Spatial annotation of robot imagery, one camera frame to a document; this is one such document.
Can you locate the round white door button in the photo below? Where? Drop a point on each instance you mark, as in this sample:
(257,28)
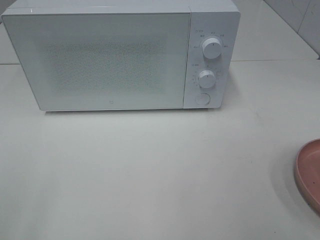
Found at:
(203,99)

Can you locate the white microwave door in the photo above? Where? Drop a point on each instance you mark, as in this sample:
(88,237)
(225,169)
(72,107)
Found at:
(77,62)

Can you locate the pink plate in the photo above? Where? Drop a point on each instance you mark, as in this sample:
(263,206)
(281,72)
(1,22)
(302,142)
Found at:
(307,173)

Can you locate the lower white microwave knob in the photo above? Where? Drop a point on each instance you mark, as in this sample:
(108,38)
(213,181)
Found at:
(207,79)

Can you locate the white microwave knob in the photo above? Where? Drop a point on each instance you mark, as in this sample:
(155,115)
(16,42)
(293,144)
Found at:
(212,47)
(207,79)

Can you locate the upper white microwave knob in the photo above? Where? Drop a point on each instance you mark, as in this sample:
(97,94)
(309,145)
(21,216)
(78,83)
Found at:
(212,47)

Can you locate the white microwave oven body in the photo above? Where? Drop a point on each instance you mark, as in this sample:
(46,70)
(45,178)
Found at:
(204,22)

